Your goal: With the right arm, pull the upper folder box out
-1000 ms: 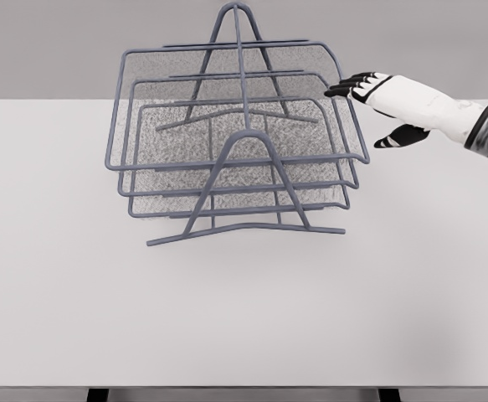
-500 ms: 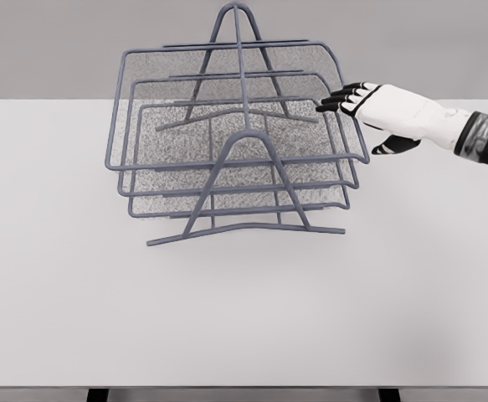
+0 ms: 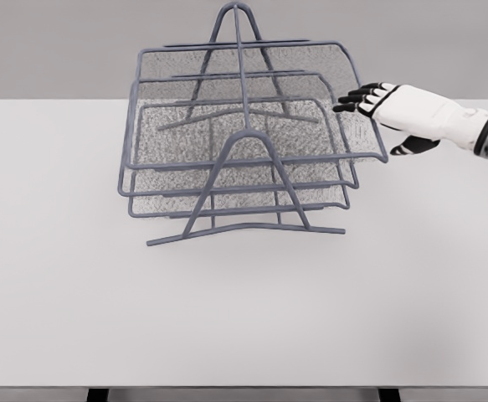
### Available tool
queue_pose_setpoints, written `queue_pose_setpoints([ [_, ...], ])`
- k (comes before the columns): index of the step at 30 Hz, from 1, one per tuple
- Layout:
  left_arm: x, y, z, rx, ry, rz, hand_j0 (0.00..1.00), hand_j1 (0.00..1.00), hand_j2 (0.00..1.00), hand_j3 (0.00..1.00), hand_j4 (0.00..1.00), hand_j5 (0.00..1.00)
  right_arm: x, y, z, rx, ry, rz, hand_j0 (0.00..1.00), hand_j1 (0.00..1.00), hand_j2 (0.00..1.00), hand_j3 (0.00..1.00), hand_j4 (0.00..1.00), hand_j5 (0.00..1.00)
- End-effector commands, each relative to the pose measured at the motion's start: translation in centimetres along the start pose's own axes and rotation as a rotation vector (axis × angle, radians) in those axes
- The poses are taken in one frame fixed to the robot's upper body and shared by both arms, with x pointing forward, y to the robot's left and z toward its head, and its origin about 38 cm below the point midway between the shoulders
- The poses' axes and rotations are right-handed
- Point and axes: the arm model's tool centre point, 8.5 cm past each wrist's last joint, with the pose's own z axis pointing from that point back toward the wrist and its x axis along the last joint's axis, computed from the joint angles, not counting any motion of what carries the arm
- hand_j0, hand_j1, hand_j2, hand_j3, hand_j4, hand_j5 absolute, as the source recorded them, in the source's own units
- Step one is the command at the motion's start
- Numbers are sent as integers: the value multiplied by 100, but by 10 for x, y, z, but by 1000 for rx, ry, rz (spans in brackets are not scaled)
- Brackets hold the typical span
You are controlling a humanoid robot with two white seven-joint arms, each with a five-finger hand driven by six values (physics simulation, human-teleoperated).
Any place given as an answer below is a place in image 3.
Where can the large grey mesh folder tray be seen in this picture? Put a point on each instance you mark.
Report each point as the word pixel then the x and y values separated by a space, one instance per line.
pixel 310 58

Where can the medium grey mesh folder tray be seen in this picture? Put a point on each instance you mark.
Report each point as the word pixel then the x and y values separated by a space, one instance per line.
pixel 243 184

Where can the small grey mesh folder tray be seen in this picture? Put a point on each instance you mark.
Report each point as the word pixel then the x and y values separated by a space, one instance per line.
pixel 243 205

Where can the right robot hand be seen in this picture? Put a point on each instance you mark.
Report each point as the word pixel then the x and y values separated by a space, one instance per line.
pixel 415 113

